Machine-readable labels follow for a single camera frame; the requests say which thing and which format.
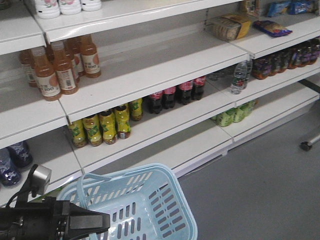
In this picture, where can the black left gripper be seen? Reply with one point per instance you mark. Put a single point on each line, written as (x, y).
(50, 219)

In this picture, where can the light blue plastic basket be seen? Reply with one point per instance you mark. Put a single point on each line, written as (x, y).
(143, 203)

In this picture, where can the blue sports drink bottle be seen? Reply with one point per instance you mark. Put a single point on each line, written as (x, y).
(9, 175)
(20, 154)

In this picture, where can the yellow label tea bottle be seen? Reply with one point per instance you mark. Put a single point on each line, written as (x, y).
(78, 134)
(136, 109)
(108, 123)
(92, 127)
(123, 122)

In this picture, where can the white metal shelving unit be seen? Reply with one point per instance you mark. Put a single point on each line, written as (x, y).
(144, 47)

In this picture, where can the cola bottle red label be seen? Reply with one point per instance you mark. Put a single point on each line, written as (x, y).
(168, 98)
(185, 91)
(198, 87)
(155, 102)

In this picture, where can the orange juice bottle front right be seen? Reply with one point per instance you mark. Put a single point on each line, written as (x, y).
(64, 69)

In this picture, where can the orange juice bottle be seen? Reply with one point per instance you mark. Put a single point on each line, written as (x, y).
(45, 75)
(90, 56)
(64, 69)

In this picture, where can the orange juice bottle front left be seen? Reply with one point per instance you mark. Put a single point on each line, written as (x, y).
(45, 75)

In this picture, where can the green can multipack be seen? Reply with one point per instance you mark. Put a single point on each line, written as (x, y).
(234, 115)

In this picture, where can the clear water bottle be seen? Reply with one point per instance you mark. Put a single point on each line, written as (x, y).
(239, 76)

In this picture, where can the white peach drink bottle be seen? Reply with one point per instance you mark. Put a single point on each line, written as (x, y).
(91, 5)
(70, 7)
(47, 9)

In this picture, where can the clear cookie tray yellow label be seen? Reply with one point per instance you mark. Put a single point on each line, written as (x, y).
(229, 27)

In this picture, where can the blue snack bag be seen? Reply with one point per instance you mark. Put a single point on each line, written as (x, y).
(271, 28)

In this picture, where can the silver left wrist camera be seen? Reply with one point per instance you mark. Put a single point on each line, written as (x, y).
(40, 180)

